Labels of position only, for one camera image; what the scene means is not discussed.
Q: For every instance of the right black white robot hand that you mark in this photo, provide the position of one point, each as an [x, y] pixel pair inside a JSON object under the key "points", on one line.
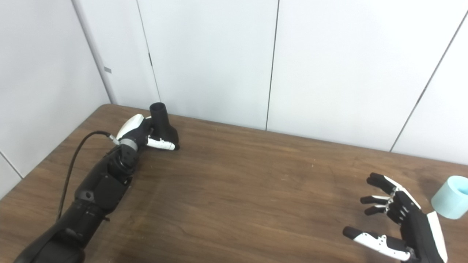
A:
{"points": [[416, 226]]}

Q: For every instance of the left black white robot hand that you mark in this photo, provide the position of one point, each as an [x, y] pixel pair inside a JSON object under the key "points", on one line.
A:
{"points": [[137, 128]]}

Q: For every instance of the black flared nozzle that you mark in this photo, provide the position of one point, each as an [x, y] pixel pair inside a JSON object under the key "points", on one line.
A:
{"points": [[166, 128]]}

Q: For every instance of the light blue cylinder cup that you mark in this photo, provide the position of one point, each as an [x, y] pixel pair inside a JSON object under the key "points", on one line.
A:
{"points": [[451, 201]]}

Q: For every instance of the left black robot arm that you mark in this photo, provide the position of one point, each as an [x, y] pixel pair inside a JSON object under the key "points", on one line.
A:
{"points": [[91, 197]]}

